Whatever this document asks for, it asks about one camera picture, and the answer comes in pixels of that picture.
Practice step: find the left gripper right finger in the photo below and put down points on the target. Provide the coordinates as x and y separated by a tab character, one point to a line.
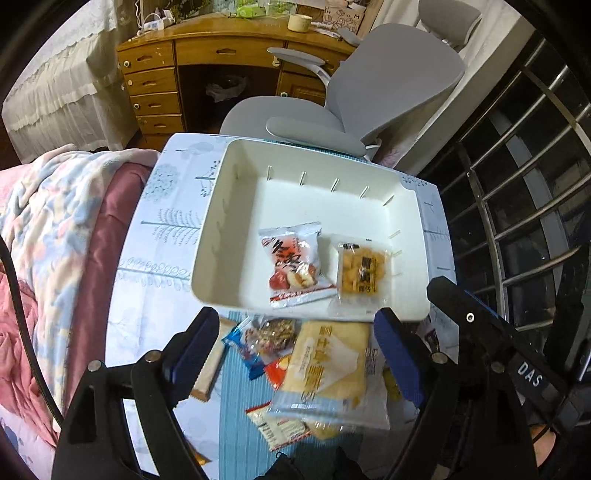
400	353

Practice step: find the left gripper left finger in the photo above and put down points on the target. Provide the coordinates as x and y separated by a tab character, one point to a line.
186	353

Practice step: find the wafer bar brown box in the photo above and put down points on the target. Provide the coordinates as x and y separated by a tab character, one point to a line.
203	387

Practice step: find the blue foil candy packet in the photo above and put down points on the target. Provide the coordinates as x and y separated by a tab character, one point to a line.
242	348

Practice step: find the large pale pastry bag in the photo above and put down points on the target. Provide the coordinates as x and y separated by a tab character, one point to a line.
335	378

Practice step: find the fried cracker clear packet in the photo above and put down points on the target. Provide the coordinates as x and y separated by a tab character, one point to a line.
363	276

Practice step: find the white barcode snack packet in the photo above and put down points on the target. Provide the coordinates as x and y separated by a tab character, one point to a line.
277	432

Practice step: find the red jujube snack packet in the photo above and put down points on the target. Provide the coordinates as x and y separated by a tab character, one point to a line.
297	277

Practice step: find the green pineapple cake packet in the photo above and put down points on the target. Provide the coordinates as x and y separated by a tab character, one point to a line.
394	392

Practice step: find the nut brittle clear packet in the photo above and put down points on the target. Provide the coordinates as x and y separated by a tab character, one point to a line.
270	337

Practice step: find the blue red biscuit roll pack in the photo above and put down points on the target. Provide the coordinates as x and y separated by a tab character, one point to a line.
276	371

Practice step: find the pale puffed snack small bag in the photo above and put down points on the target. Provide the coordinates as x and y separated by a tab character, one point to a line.
325	431

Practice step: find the person's hand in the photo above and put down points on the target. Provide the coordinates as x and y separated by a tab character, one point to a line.
543	441

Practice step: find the tree print tablecloth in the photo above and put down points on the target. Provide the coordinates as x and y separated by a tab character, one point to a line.
152	296

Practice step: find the pink blanket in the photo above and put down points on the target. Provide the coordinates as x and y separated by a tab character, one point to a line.
20	392

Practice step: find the metal window grille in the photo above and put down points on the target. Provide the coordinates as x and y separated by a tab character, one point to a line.
515	187

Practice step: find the white plastic storage bin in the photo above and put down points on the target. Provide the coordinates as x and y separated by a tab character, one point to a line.
263	185

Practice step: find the floral fleece blanket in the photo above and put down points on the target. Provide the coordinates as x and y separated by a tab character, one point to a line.
47	223

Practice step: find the grey office chair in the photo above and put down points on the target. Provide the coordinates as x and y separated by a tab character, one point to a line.
394	71

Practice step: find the wooden desk with drawers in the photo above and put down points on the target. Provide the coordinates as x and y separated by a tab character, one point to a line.
187	77

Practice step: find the lace covered cabinet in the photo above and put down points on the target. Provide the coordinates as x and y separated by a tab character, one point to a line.
72	91

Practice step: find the beige tape roll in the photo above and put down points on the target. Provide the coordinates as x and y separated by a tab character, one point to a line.
299	23

